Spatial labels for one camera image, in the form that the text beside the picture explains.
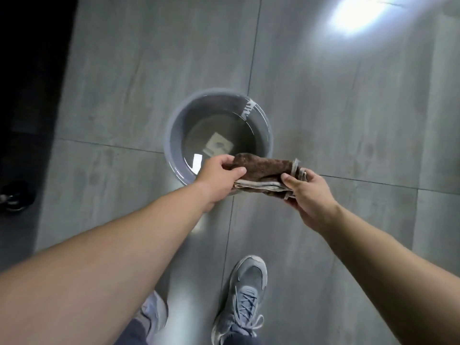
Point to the person's right forearm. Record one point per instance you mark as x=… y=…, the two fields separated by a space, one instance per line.
x=395 y=273

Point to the grey plastic basin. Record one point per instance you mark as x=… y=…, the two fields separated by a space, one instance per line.
x=176 y=129

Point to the person's grey sneaker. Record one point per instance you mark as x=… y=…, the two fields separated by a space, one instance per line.
x=240 y=298
x=155 y=312

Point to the person's right hand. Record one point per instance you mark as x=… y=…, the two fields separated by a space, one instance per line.
x=312 y=201

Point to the person's right grey sneaker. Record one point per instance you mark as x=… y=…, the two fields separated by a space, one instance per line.
x=240 y=298

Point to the person's left hand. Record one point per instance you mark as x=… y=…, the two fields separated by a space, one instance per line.
x=219 y=183

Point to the brown and grey cleaning cloth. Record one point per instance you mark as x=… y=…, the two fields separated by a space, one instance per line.
x=266 y=170

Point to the person's left grey sneaker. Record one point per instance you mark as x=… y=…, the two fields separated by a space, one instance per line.
x=155 y=312

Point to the black round object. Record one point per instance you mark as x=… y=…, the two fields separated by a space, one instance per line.
x=16 y=195

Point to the person's left forearm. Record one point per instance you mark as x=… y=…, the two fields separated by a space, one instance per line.
x=90 y=269

